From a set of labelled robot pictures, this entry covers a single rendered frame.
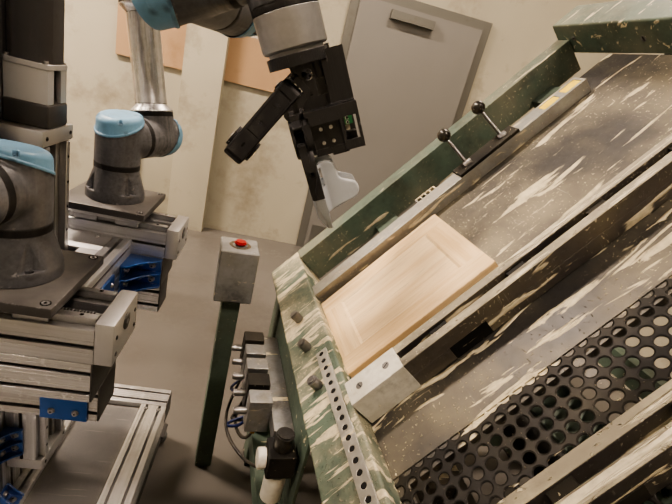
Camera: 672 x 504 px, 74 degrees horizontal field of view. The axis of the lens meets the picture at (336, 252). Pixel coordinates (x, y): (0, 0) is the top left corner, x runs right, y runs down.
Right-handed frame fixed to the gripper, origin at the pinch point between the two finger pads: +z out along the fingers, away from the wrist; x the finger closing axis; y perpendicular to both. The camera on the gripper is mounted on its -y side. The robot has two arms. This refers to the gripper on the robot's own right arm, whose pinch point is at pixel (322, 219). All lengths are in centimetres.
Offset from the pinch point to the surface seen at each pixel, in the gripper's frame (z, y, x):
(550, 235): 21.2, 40.2, 19.5
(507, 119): 13, 65, 90
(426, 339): 33.6, 12.7, 14.7
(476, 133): 15, 54, 89
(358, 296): 40, 3, 49
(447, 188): 22, 34, 63
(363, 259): 35, 7, 60
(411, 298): 36, 14, 35
